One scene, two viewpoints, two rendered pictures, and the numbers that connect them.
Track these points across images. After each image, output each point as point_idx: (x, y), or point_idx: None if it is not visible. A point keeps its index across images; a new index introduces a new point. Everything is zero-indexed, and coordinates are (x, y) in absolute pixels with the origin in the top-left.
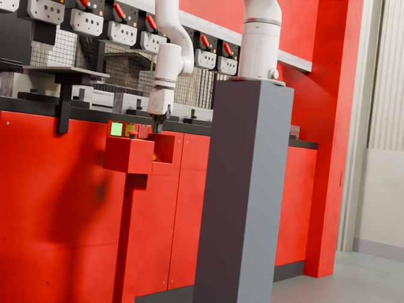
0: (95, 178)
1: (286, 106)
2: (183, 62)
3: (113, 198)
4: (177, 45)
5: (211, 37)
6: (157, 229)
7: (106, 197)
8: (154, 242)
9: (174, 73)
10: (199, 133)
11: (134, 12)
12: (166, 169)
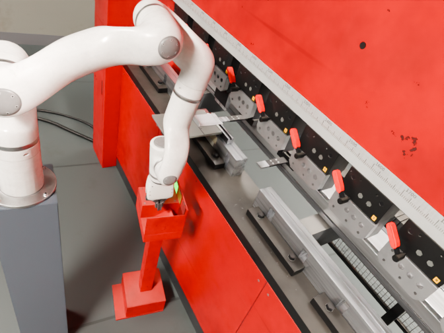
0: (190, 214)
1: None
2: (154, 164)
3: (197, 241)
4: (150, 144)
5: (438, 251)
6: (221, 312)
7: (193, 234)
8: (217, 316)
9: (149, 167)
10: (287, 309)
11: (290, 116)
12: (142, 234)
